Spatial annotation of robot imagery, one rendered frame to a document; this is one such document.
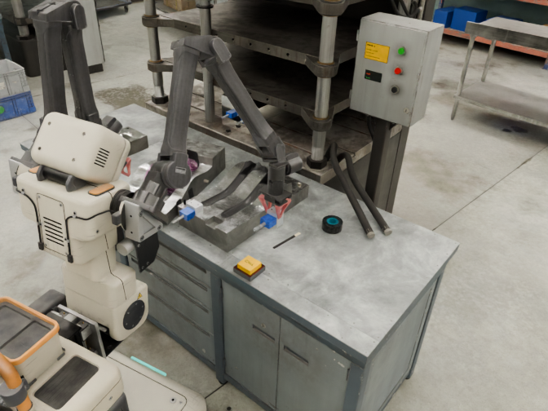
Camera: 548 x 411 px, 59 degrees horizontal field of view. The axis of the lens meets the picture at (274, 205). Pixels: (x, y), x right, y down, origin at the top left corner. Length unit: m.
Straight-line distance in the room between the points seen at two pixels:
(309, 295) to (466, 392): 1.15
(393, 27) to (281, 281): 1.09
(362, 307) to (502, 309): 1.50
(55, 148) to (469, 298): 2.33
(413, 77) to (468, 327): 1.39
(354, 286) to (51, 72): 1.15
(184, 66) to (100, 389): 0.90
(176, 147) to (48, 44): 0.48
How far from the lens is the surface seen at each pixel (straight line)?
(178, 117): 1.37
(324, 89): 2.16
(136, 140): 2.44
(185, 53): 1.40
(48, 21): 1.55
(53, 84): 1.59
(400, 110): 2.14
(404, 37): 2.06
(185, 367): 2.44
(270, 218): 1.69
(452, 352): 2.67
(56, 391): 1.45
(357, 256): 1.79
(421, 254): 1.87
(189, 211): 1.80
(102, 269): 1.55
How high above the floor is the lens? 1.93
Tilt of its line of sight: 34 degrees down
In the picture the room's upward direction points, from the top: 2 degrees clockwise
